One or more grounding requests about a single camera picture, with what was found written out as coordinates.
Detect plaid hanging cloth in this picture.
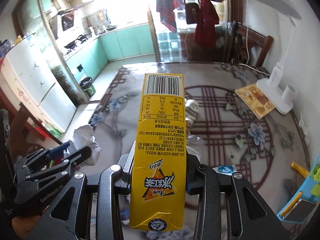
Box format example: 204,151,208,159
154,0,178,34

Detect person's left hand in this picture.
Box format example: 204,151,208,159
11,214,44,234

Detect yellow drink carton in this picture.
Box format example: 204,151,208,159
129,73,188,232

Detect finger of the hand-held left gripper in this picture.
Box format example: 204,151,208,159
25,141,76,167
24,145,92,181

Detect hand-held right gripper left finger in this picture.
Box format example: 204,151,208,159
25,154,137,240

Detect red hanging garment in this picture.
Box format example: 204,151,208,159
194,0,220,48

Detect white cable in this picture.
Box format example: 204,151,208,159
230,25,270,77

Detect blue plastic toy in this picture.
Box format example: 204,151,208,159
276,155,320,222

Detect dark wooden chair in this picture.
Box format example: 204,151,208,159
226,21,274,68

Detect white desk lamp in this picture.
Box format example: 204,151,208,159
236,0,303,115

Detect blue white wrapper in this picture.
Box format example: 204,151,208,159
216,165,238,174

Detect crumpled foil wrapper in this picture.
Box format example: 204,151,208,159
185,99,200,128

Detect range hood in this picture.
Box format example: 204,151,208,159
49,9,80,34

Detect floral patterned tablecloth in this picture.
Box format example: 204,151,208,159
89,61,320,240

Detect dark shoulder bag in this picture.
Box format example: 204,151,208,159
184,0,202,25

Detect dark wooden chair carved back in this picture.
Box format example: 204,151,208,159
7,102,62,155

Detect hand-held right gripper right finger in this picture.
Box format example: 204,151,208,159
185,154,292,240

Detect white refrigerator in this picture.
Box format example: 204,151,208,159
0,34,77,133

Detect silver vent pipe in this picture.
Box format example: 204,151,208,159
51,0,65,12

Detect white paper ball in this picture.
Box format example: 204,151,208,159
72,125,102,167

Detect green trash bin black bag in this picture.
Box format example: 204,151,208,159
79,77,97,98

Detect yellow plastic piece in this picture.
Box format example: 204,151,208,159
291,162,310,178

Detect teal lower kitchen cabinets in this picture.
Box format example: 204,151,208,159
62,22,154,85

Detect crushed clear plastic bottle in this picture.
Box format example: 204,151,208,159
186,135,207,160

